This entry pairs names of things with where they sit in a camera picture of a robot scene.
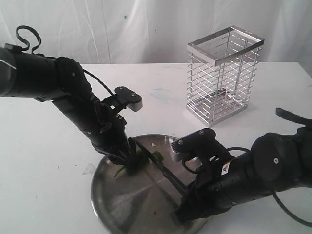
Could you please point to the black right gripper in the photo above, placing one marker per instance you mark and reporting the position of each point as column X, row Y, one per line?
column 207, row 196

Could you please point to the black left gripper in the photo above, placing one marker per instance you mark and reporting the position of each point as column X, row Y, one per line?
column 108, row 136

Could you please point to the green cucumber piece with stem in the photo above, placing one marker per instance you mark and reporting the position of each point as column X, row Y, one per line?
column 143, row 160

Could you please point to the black handled knife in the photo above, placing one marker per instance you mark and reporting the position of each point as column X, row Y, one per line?
column 177, row 183

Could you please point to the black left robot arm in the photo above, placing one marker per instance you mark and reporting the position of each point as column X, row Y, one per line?
column 63, row 82

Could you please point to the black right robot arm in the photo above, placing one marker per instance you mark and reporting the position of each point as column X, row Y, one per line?
column 274, row 163

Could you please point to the round steel plate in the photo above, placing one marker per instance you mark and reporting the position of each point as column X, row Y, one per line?
column 137, row 202

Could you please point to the white backdrop curtain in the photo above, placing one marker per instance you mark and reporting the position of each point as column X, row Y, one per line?
column 157, row 31

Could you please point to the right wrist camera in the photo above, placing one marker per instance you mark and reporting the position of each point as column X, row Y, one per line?
column 203, row 145

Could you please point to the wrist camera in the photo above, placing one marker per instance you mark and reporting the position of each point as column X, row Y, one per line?
column 124, row 98
column 203, row 145

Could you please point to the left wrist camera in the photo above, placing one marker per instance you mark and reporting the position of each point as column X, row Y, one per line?
column 124, row 98

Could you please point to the chrome wire utensil basket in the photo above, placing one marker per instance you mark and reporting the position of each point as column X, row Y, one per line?
column 221, row 71

